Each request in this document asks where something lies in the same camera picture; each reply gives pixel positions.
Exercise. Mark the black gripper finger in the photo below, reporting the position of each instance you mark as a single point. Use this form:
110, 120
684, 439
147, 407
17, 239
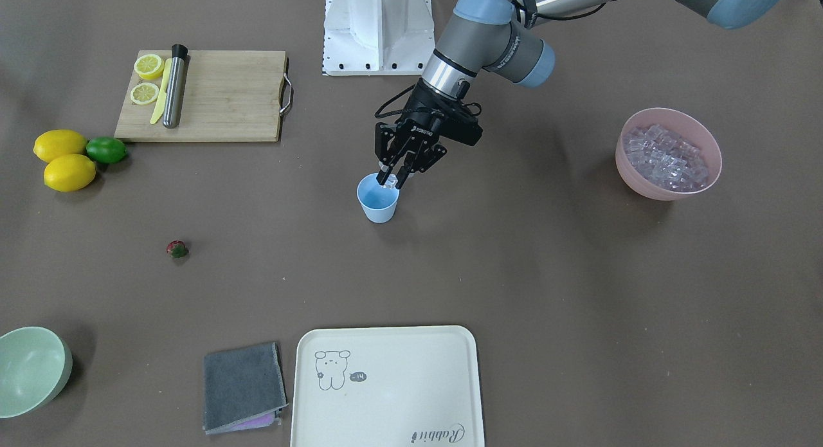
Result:
391, 145
425, 155

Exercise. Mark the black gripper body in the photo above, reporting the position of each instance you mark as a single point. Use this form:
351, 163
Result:
421, 116

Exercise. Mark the clear ice cube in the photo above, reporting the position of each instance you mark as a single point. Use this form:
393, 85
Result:
391, 182

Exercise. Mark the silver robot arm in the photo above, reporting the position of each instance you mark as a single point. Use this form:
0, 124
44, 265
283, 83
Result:
494, 36

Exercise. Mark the light blue plastic cup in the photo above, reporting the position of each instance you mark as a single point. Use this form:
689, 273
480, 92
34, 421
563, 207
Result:
378, 203

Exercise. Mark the pink bowl of ice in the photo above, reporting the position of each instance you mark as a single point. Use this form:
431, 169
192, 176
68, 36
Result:
666, 155

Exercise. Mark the bamboo cutting board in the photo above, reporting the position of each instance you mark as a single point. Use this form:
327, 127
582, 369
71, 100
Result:
231, 96

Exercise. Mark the yellow plastic knife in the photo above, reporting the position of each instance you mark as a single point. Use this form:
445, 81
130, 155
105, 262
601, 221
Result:
161, 100

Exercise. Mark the cream rabbit serving tray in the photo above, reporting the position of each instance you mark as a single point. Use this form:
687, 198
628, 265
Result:
388, 386

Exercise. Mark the red strawberry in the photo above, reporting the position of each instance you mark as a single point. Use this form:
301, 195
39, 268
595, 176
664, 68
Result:
177, 249

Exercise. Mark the lemon half slice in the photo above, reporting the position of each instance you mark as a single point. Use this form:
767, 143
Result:
149, 66
144, 93

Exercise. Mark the grey folded cloth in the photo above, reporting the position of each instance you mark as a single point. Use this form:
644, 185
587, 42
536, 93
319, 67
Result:
243, 389

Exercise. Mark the green lime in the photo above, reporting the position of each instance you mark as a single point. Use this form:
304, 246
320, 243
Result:
106, 150

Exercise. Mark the yellow lemon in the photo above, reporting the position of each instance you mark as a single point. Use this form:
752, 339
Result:
59, 142
69, 172

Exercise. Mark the mint green bowl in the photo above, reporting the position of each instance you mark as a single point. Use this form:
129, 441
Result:
35, 366

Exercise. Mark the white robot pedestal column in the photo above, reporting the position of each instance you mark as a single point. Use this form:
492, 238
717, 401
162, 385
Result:
377, 37

